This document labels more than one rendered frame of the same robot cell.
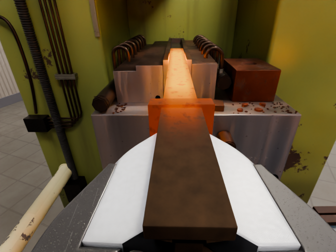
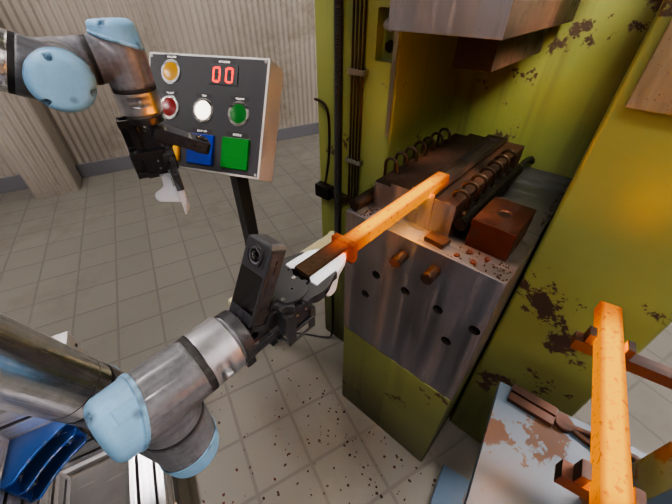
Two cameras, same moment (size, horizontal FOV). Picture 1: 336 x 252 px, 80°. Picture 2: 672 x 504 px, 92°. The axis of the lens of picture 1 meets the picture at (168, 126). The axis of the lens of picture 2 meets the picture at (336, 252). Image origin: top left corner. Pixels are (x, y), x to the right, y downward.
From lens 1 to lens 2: 41 cm
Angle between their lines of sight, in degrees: 34
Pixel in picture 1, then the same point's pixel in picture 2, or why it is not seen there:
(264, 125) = (470, 277)
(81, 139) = not seen: hidden behind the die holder
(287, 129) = (491, 291)
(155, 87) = not seen: hidden behind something
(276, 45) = (569, 202)
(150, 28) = (475, 112)
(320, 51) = (632, 230)
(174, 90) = (358, 230)
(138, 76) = (391, 191)
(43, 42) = (345, 128)
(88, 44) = (377, 140)
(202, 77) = (441, 213)
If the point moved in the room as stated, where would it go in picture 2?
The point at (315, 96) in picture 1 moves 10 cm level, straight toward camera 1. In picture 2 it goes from (614, 282) to (571, 290)
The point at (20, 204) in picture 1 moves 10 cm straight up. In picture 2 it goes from (298, 247) to (297, 235)
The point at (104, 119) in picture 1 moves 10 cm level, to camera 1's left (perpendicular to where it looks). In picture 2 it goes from (353, 217) to (322, 203)
